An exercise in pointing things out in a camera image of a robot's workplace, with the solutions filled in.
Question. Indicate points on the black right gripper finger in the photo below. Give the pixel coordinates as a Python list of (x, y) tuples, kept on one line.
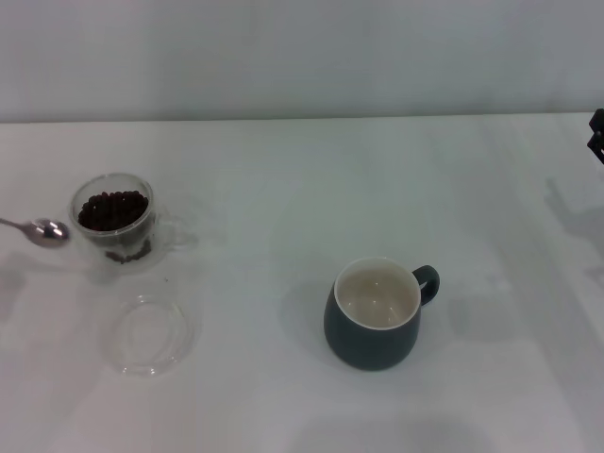
[(598, 146), (599, 119)]

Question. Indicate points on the dark blue ceramic mug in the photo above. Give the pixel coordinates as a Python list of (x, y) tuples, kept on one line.
[(368, 344)]

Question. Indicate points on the dark coffee beans heap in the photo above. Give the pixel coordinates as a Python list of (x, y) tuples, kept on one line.
[(111, 210)]

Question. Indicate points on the clear glass saucer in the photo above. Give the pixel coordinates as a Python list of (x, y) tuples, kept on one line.
[(141, 363)]

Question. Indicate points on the clear double-wall glass cup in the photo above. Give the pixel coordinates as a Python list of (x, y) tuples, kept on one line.
[(162, 231)]

